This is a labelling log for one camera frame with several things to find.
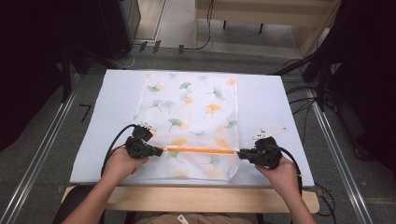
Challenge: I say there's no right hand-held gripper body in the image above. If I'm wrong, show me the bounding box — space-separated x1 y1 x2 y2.
248 126 288 171

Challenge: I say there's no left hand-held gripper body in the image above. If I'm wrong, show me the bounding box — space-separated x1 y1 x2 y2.
124 121 157 160

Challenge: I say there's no white leaf-print mesh laundry bag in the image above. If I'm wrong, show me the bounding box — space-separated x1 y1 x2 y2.
132 71 242 182

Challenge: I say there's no person's left hand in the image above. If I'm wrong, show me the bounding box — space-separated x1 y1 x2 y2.
101 145 151 188

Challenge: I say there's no person's right hand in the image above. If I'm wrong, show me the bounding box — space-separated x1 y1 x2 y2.
254 154 302 198

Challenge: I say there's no white table cover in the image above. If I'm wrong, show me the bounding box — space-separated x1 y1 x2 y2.
69 68 316 189

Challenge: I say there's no wooden table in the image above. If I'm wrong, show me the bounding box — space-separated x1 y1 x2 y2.
62 184 321 215

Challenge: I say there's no person's beige clothing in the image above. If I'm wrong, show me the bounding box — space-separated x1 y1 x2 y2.
134 212 260 224

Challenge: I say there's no black metal stand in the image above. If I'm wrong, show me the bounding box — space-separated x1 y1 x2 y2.
273 46 332 112

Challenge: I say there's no black cabinet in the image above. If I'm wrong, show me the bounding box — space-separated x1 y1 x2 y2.
98 0 142 61

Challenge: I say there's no dark curtain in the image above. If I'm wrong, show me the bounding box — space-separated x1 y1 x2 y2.
0 0 106 152
321 0 396 176

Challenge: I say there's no light wooden bench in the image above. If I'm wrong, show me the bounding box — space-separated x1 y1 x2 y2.
193 0 342 58

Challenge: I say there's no left hand-held gripper black cable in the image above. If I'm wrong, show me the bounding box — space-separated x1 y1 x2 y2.
100 123 138 177

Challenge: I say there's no bundle of black floor cables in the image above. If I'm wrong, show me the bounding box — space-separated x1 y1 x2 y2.
283 58 341 147

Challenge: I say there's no aluminium floor rail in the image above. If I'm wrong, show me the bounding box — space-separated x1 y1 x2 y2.
306 88 375 224
0 73 84 224

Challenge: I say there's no white floor cable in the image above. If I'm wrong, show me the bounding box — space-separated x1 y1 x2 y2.
111 45 138 70

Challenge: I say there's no black hanging cable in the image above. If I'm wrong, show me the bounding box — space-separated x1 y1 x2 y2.
177 0 216 55

